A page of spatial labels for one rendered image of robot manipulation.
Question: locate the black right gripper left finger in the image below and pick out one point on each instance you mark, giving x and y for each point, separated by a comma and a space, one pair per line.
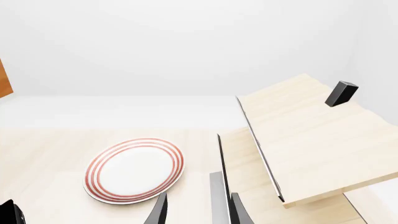
159, 212

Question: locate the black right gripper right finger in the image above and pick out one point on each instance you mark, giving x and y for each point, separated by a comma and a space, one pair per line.
239, 212

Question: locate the white plate with red rings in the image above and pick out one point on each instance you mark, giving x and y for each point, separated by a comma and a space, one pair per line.
134, 170

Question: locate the pale wooden slat tray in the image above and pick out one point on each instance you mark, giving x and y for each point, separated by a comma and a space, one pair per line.
314, 144

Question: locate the small black block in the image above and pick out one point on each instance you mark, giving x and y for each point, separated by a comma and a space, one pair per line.
341, 93

